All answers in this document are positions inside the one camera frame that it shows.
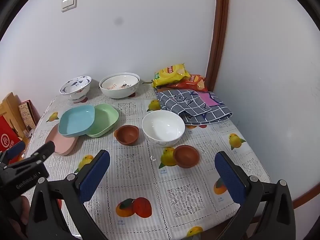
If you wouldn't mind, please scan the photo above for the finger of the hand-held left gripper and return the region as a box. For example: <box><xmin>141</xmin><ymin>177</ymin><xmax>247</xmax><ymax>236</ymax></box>
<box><xmin>24</xmin><ymin>140</ymin><xmax>56</xmax><ymax>162</ymax></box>
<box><xmin>0</xmin><ymin>140</ymin><xmax>26</xmax><ymax>167</ymax></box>

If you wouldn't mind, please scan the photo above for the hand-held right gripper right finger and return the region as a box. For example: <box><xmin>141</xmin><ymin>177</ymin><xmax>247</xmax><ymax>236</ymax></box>
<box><xmin>214</xmin><ymin>151</ymin><xmax>300</xmax><ymax>240</ymax></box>

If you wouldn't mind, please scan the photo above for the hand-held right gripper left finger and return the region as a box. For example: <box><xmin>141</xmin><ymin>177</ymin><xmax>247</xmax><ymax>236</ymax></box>
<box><xmin>26</xmin><ymin>149</ymin><xmax>111</xmax><ymax>240</ymax></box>

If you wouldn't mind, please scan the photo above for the pink square plate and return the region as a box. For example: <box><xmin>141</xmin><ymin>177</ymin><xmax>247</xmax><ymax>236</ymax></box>
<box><xmin>45</xmin><ymin>124</ymin><xmax>78</xmax><ymax>156</ymax></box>

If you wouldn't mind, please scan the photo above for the blue square plate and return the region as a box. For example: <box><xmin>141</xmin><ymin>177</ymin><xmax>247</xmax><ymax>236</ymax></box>
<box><xmin>58</xmin><ymin>105</ymin><xmax>96</xmax><ymax>137</ymax></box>

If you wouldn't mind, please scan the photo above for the green square plate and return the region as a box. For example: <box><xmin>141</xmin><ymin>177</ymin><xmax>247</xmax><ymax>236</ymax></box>
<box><xmin>86</xmin><ymin>104</ymin><xmax>119</xmax><ymax>138</ymax></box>

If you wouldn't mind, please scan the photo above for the plain white bowl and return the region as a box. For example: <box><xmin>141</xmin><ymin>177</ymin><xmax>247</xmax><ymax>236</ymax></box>
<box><xmin>142</xmin><ymin>110</ymin><xmax>186</xmax><ymax>148</ymax></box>

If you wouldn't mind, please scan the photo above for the red gift box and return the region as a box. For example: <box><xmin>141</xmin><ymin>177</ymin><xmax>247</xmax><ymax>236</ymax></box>
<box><xmin>0</xmin><ymin>115</ymin><xmax>25</xmax><ymax>160</ymax></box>

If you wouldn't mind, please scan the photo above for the patterned book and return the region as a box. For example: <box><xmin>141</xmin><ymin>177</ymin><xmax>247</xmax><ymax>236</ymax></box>
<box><xmin>18</xmin><ymin>100</ymin><xmax>40</xmax><ymax>133</ymax></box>

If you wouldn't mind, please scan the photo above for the wooden box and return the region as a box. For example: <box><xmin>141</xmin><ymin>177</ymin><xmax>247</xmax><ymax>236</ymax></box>
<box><xmin>0</xmin><ymin>92</ymin><xmax>25</xmax><ymax>140</ymax></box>

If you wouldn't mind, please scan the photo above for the fruit print tablecloth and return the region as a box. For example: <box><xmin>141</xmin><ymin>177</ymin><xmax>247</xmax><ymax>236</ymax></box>
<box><xmin>24</xmin><ymin>80</ymin><xmax>272</xmax><ymax>240</ymax></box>

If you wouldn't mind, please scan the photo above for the grey checked cloth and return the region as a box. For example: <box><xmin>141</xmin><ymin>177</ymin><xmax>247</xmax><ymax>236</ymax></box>
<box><xmin>155</xmin><ymin>89</ymin><xmax>233</xmax><ymax>125</ymax></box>

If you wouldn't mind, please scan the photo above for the blue patterned footed bowl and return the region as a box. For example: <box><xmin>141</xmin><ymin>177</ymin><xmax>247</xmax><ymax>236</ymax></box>
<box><xmin>59</xmin><ymin>75</ymin><xmax>92</xmax><ymax>103</ymax></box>

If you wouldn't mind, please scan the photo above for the brown baseboard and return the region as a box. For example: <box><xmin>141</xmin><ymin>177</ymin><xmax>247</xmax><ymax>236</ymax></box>
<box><xmin>292</xmin><ymin>189</ymin><xmax>319</xmax><ymax>210</ymax></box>

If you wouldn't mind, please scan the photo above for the pink paper note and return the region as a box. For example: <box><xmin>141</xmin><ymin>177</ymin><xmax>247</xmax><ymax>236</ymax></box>
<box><xmin>197</xmin><ymin>92</ymin><xmax>218</xmax><ymax>107</ymax></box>

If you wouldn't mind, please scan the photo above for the large white bowl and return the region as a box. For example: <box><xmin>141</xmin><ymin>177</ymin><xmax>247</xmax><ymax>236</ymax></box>
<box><xmin>99</xmin><ymin>73</ymin><xmax>140</xmax><ymax>99</ymax></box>

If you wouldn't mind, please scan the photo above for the white bowl with print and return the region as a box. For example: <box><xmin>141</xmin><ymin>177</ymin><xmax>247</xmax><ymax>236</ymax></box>
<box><xmin>101</xmin><ymin>76</ymin><xmax>139</xmax><ymax>90</ymax></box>

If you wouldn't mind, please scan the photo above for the red chips bag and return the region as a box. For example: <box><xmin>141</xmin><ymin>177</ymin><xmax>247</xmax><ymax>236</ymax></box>
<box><xmin>166</xmin><ymin>74</ymin><xmax>208</xmax><ymax>92</ymax></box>

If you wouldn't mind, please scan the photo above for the yellow chips bag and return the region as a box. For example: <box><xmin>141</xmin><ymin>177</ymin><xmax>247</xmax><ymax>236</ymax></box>
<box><xmin>152</xmin><ymin>63</ymin><xmax>192</xmax><ymax>88</ymax></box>

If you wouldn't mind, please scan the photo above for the brown wooden door frame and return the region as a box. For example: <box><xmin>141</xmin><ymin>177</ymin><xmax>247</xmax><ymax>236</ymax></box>
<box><xmin>206</xmin><ymin>0</ymin><xmax>230</xmax><ymax>92</ymax></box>

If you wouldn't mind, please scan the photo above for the white light switch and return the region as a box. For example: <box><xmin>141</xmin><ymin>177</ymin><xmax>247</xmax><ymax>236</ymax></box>
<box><xmin>61</xmin><ymin>0</ymin><xmax>77</xmax><ymax>13</ymax></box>

